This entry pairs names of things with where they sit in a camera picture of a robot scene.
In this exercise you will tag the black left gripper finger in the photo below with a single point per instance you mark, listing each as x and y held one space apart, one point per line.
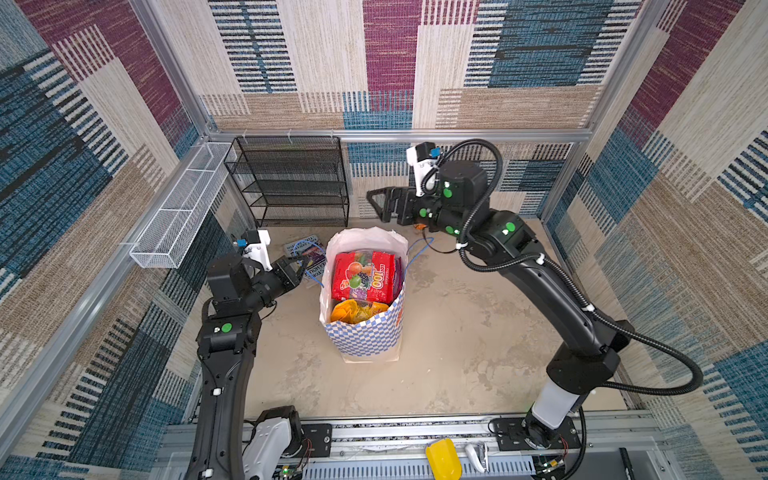
303 273
295 261

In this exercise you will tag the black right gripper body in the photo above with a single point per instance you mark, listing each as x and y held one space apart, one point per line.
427 209

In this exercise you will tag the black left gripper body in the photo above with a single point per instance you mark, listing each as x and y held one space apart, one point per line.
282 282

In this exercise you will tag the red fruit candy bag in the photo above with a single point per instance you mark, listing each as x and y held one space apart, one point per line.
367 275

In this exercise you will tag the yellow mango candy bag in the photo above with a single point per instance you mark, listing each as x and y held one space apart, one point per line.
354 311

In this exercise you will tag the blue checkered paper bag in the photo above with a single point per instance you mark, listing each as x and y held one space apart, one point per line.
377 340

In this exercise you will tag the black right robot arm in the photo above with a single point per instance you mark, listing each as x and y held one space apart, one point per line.
588 356

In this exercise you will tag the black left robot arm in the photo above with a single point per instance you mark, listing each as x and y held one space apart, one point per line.
227 343

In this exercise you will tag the blue magazine booklet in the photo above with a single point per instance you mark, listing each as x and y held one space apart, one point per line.
312 248

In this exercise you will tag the yellow plastic scoop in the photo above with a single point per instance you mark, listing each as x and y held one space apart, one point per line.
444 460

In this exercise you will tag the white plastic clip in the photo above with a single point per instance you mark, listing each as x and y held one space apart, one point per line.
477 455

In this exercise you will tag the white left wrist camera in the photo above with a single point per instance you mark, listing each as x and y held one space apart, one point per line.
254 244

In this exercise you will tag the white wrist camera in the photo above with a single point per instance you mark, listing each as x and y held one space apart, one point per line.
254 244
422 159

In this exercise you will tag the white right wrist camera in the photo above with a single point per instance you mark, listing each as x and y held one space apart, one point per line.
422 159

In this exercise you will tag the black wire shelf rack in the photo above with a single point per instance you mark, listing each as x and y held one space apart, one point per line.
291 182

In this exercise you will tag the white wire mesh basket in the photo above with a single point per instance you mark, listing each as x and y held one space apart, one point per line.
166 239

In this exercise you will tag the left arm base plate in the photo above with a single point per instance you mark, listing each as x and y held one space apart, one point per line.
314 441

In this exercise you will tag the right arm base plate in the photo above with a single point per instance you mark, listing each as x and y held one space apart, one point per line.
513 434

